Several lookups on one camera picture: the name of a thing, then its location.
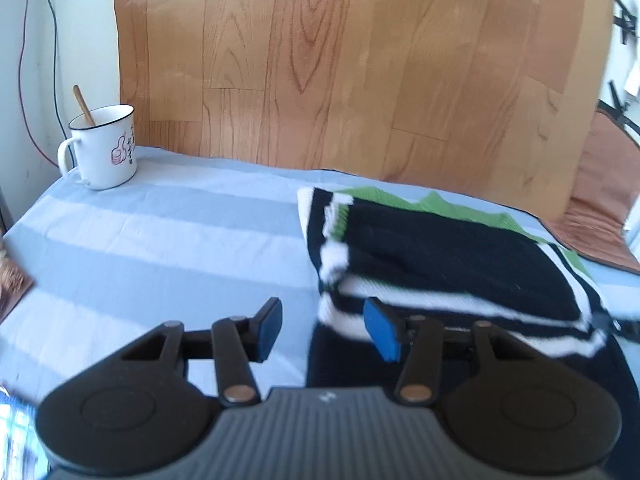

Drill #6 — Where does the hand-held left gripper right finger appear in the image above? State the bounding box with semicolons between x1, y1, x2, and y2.
363;296;527;406

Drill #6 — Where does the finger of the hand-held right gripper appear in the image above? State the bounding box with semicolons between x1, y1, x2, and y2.
592;310;640;347

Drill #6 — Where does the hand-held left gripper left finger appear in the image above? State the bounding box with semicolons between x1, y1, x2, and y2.
120;296;284;406

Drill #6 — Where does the navy white green striped sweater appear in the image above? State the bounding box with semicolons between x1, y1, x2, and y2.
297;185;627;392

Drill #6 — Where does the blue white striped sheet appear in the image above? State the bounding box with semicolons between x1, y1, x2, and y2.
0;144;640;480

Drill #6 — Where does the brown mat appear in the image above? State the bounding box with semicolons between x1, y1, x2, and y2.
544;109;640;276

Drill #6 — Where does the long black tape strip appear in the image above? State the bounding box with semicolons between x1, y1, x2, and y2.
596;100;640;137

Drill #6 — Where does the short black tape strip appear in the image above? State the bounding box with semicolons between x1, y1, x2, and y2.
606;81;626;113

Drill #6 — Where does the white enamel mug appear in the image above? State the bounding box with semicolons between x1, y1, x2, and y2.
57;104;139;191

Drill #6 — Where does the brown patterned object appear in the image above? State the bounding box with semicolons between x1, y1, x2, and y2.
0;249;36;325

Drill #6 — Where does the wood grain vinyl sheet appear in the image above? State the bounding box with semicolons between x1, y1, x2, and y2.
114;0;616;222

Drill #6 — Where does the wooden spoon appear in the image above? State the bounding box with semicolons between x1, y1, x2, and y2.
72;84;96;129

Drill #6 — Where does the red cable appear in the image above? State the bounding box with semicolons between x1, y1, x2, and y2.
18;25;61;168

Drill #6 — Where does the black cable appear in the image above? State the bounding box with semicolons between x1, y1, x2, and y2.
31;0;62;133

